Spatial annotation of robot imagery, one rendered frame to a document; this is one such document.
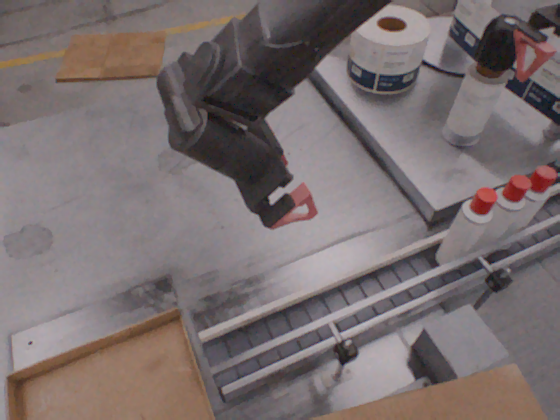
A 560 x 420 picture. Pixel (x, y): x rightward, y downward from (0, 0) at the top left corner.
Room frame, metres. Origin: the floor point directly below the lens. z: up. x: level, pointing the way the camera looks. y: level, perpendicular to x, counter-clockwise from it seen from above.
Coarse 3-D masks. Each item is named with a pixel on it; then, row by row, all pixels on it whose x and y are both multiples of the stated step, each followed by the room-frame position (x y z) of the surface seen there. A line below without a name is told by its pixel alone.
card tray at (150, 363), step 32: (160, 320) 0.33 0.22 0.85; (64, 352) 0.26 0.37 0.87; (96, 352) 0.27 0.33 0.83; (128, 352) 0.27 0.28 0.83; (160, 352) 0.27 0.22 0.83; (192, 352) 0.27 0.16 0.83; (32, 384) 0.22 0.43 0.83; (64, 384) 0.22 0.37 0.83; (96, 384) 0.22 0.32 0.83; (128, 384) 0.22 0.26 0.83; (160, 384) 0.22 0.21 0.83; (192, 384) 0.22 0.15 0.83; (32, 416) 0.16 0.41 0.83; (64, 416) 0.16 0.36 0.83; (96, 416) 0.16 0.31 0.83; (128, 416) 0.16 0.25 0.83; (160, 416) 0.16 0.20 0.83; (192, 416) 0.16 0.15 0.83
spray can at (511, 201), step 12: (516, 180) 0.47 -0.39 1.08; (528, 180) 0.47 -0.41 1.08; (504, 192) 0.46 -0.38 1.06; (516, 192) 0.45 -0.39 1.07; (504, 204) 0.45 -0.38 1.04; (516, 204) 0.45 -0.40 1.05; (504, 216) 0.44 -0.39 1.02; (516, 216) 0.44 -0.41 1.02; (492, 228) 0.44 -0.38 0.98; (504, 228) 0.44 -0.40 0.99; (480, 240) 0.45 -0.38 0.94; (492, 240) 0.44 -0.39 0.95
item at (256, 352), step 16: (544, 224) 0.47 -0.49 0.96; (512, 240) 0.43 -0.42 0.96; (464, 256) 0.40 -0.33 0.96; (432, 272) 0.36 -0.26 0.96; (448, 272) 0.37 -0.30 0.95; (400, 288) 0.33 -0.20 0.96; (368, 304) 0.31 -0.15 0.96; (320, 320) 0.28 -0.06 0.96; (336, 320) 0.28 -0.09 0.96; (288, 336) 0.25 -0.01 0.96; (256, 352) 0.23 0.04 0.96; (224, 368) 0.20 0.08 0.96
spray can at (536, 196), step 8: (536, 168) 0.50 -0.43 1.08; (544, 168) 0.49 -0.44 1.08; (536, 176) 0.48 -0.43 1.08; (544, 176) 0.48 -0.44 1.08; (552, 176) 0.48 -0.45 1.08; (536, 184) 0.47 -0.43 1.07; (544, 184) 0.47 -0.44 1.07; (528, 192) 0.47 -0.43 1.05; (536, 192) 0.47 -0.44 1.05; (544, 192) 0.47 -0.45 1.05; (528, 200) 0.47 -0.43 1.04; (536, 200) 0.46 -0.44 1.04; (544, 200) 0.46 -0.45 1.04; (528, 208) 0.46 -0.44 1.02; (536, 208) 0.46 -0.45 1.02; (520, 216) 0.46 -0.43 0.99; (528, 216) 0.46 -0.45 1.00; (512, 224) 0.46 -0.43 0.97; (520, 224) 0.46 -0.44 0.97; (512, 232) 0.46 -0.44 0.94; (504, 248) 0.46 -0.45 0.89
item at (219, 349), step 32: (416, 256) 0.45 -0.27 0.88; (352, 288) 0.38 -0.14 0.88; (384, 288) 0.38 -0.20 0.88; (416, 288) 0.38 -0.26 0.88; (256, 320) 0.31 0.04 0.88; (288, 320) 0.31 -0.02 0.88; (352, 320) 0.31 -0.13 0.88; (224, 352) 0.25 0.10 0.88; (288, 352) 0.25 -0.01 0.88; (224, 384) 0.20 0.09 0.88
